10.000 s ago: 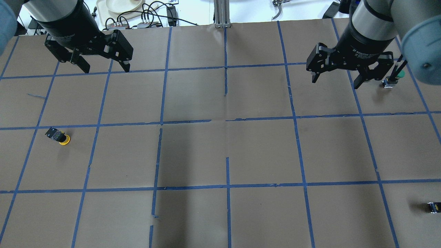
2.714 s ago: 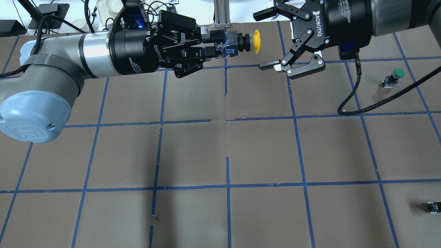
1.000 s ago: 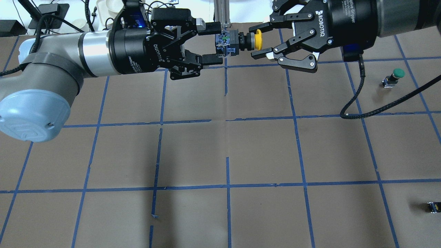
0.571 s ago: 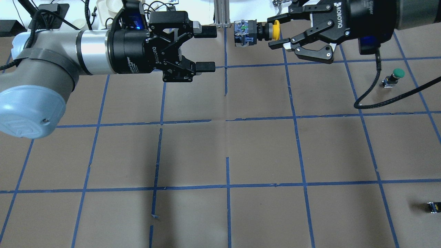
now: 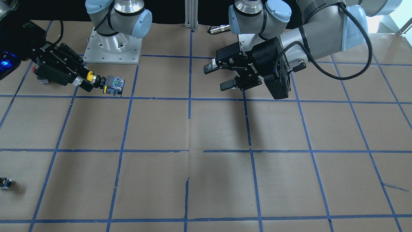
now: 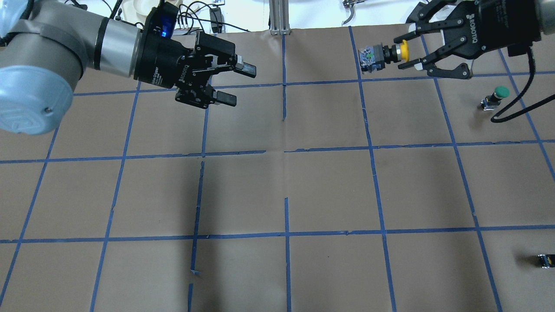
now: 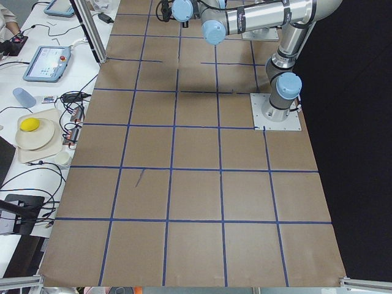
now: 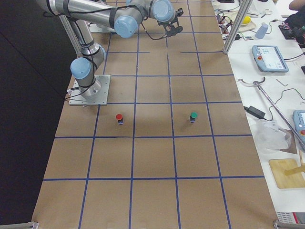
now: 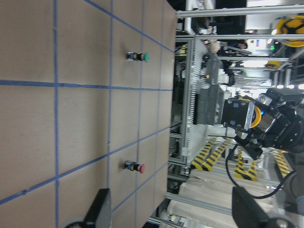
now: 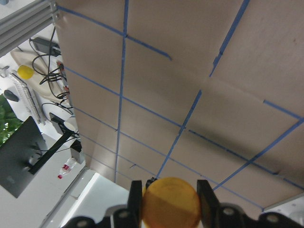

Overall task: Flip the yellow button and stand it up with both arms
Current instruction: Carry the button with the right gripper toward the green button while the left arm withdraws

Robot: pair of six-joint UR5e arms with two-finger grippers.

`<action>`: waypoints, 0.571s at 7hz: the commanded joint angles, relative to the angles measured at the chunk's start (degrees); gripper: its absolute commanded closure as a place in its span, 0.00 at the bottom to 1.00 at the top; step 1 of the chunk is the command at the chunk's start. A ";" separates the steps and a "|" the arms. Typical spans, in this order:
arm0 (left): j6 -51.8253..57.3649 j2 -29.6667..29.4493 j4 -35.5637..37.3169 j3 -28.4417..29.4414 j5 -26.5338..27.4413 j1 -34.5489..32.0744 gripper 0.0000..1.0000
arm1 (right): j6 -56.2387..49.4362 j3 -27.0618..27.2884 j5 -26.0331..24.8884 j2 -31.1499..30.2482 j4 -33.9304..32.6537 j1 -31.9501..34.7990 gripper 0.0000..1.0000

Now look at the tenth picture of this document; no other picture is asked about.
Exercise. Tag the yellow push button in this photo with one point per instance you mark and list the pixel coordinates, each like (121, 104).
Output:
(170, 203)

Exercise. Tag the aluminium table edge profile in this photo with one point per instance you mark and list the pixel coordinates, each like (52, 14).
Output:
(22, 24)

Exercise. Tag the black monitor stand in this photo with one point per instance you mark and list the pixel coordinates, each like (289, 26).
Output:
(24, 154)

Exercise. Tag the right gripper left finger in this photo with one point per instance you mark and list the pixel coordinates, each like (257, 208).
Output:
(134, 203)

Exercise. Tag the plastic bottle red cap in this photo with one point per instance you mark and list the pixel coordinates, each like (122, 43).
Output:
(67, 167)

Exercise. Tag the white keyboard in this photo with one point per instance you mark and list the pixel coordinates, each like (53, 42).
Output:
(28, 97)

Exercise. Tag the yellow ball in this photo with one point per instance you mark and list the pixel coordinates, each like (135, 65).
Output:
(25, 72)

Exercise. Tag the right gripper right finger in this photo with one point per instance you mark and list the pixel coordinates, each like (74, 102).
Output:
(209, 204)

